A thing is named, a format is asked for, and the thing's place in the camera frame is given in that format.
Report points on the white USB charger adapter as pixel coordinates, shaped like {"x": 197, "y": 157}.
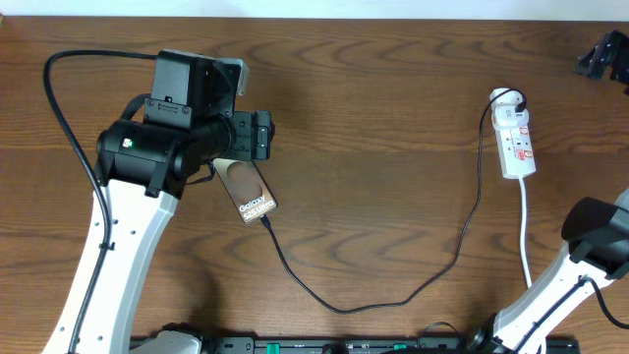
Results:
{"x": 506, "y": 117}

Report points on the white power strip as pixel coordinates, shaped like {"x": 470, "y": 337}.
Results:
{"x": 515, "y": 148}

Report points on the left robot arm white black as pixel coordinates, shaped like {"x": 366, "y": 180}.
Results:
{"x": 145, "y": 160}

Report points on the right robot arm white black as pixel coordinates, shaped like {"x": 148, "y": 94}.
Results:
{"x": 593, "y": 253}

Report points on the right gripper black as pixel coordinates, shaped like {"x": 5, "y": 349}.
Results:
{"x": 608, "y": 50}

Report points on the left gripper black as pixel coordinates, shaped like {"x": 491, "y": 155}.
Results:
{"x": 258, "y": 131}

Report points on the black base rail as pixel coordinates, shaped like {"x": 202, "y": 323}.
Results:
{"x": 179, "y": 342}

